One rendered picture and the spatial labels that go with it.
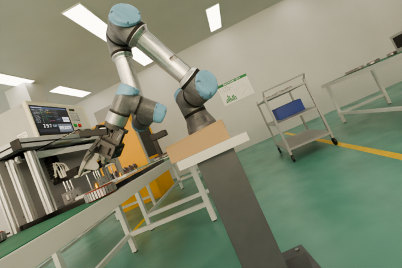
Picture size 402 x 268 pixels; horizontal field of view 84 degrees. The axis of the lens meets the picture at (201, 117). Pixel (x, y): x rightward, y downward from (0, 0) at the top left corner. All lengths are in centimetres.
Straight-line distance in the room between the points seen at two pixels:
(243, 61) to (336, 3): 286
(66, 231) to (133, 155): 437
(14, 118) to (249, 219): 122
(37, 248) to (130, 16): 79
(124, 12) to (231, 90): 559
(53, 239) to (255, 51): 640
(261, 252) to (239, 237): 11
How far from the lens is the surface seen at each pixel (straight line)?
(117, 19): 99
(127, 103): 84
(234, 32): 686
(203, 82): 95
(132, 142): 501
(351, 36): 745
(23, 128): 142
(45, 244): 67
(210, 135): 96
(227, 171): 103
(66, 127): 152
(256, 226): 111
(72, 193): 135
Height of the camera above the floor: 81
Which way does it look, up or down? 4 degrees up
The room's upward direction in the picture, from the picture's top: 24 degrees counter-clockwise
